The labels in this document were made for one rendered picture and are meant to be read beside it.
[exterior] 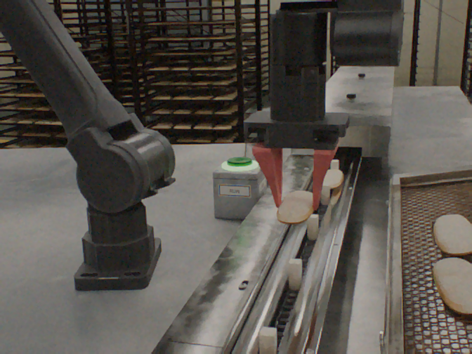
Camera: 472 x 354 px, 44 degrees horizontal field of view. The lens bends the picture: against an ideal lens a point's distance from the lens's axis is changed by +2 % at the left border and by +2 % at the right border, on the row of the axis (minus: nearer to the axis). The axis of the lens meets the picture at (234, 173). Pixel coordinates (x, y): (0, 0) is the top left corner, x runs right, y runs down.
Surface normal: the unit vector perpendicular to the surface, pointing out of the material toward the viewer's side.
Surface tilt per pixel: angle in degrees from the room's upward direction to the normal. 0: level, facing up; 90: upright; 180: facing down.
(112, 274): 0
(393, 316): 10
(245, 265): 0
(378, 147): 90
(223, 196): 90
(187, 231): 0
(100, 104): 57
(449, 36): 90
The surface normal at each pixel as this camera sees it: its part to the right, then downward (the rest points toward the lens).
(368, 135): -0.26, 0.27
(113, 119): 0.77, -0.48
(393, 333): -0.20, -0.95
